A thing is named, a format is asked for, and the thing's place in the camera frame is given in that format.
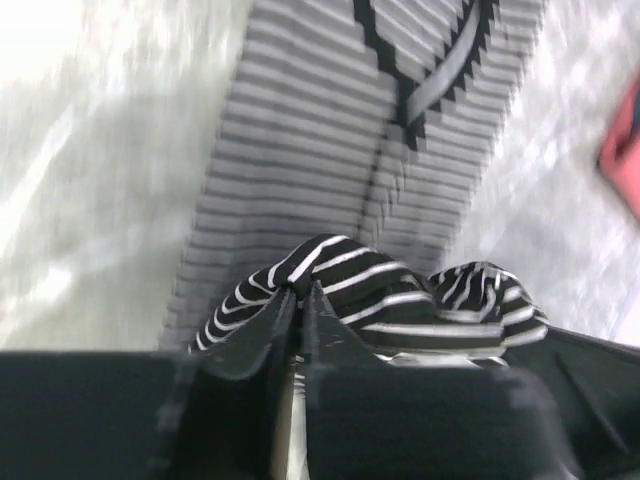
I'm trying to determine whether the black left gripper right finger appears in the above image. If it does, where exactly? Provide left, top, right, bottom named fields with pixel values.
left=303, top=285, right=581, bottom=480

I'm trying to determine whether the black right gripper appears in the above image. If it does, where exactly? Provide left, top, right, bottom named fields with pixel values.
left=503, top=327, right=639, bottom=479

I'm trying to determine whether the red printed tank top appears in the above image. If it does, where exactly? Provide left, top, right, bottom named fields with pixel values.
left=597, top=75, right=639, bottom=219

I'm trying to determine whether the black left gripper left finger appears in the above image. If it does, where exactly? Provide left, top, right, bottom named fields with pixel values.
left=1, top=289, right=295, bottom=479

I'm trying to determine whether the black white striped tank top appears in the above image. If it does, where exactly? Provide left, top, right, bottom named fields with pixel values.
left=161, top=1, right=547, bottom=479

